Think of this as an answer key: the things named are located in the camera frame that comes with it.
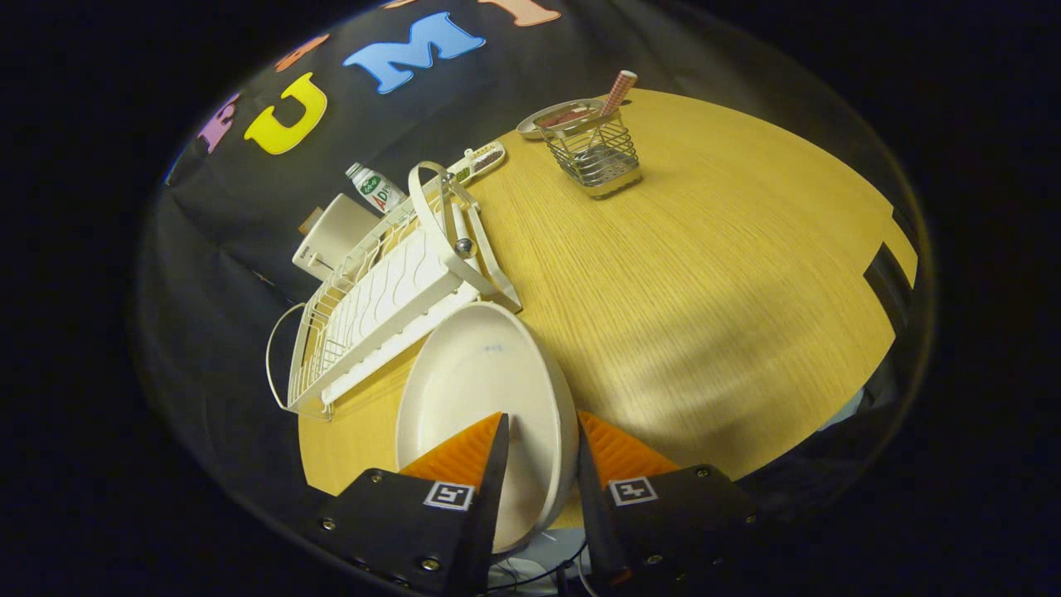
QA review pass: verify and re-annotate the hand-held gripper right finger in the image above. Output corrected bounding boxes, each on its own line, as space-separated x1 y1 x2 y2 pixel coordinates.
577 411 760 586

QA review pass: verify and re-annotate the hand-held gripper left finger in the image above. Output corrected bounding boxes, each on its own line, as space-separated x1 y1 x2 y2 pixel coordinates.
313 412 511 596

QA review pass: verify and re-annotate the cream plate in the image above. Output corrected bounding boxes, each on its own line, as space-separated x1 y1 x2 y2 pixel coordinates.
395 301 579 555

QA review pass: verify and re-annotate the white wire dish rack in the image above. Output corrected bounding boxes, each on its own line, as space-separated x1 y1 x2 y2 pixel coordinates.
265 160 523 421

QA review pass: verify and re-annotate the metal wire basket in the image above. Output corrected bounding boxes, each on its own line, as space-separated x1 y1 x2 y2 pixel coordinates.
535 99 643 200

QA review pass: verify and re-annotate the pink checkered handle spoon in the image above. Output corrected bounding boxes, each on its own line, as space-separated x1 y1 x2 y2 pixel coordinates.
600 70 639 117

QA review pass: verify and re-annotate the white divided condiment dish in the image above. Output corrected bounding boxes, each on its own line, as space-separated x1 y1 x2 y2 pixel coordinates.
448 139 507 185

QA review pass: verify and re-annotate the grey plate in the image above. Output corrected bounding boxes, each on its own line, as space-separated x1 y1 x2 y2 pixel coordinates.
516 98 610 139

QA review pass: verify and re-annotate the white toaster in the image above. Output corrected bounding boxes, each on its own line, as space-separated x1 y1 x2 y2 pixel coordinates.
292 193 380 281

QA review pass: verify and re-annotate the white drink bottle green label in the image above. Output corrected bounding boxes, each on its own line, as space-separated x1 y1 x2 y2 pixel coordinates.
345 162 409 215

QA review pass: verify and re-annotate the black backdrop cloth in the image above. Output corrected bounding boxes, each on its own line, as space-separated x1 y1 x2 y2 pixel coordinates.
137 0 929 540

